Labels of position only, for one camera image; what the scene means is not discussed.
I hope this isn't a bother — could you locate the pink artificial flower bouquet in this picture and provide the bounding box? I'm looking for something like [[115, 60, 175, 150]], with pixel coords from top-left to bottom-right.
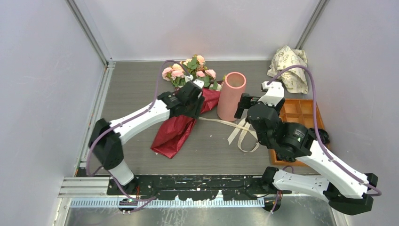
[[161, 55, 222, 91]]

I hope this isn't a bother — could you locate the cream printed ribbon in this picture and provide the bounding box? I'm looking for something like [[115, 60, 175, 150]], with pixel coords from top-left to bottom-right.
[[199, 117, 260, 153]]

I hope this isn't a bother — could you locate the dark red wrapping paper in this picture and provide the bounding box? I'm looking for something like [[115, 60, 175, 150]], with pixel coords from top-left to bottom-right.
[[151, 89, 220, 159]]

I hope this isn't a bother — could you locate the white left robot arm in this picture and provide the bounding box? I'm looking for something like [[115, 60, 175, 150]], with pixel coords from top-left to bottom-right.
[[88, 80, 205, 194]]

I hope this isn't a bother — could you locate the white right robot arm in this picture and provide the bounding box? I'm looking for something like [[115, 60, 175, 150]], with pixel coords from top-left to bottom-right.
[[235, 93, 378, 216]]

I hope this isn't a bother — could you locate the pink cylindrical vase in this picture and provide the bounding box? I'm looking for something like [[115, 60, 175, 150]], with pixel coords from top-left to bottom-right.
[[217, 72, 247, 122]]

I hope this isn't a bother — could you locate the orange wooden compartment tray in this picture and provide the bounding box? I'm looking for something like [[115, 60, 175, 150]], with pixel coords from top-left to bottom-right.
[[269, 98, 314, 167]]

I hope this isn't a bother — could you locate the rolled dark patterned tie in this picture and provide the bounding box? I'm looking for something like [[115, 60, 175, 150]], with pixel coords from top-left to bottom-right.
[[316, 129, 330, 145]]

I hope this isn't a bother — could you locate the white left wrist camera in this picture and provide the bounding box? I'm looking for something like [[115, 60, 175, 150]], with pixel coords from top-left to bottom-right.
[[184, 74, 205, 89]]

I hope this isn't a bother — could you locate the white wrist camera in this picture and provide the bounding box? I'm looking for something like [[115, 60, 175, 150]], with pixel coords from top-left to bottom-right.
[[258, 81, 284, 107], [184, 74, 205, 89]]

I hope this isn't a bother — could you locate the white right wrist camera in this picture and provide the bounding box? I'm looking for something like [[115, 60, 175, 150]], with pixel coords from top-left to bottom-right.
[[258, 81, 284, 107]]

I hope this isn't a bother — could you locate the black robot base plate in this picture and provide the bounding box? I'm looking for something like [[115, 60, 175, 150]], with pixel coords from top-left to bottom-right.
[[124, 175, 276, 201]]

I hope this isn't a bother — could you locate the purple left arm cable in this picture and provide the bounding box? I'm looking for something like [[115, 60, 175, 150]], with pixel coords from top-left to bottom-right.
[[85, 60, 192, 214]]

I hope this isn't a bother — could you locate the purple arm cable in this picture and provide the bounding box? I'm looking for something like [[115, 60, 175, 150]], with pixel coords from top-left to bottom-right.
[[85, 60, 192, 214], [266, 65, 383, 213]]

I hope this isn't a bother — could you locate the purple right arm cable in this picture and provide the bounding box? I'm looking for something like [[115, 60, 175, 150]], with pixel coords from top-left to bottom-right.
[[266, 65, 383, 213]]

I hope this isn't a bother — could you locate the aluminium frame rail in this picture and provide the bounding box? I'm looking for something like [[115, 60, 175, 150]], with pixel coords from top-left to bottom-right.
[[57, 176, 342, 208]]

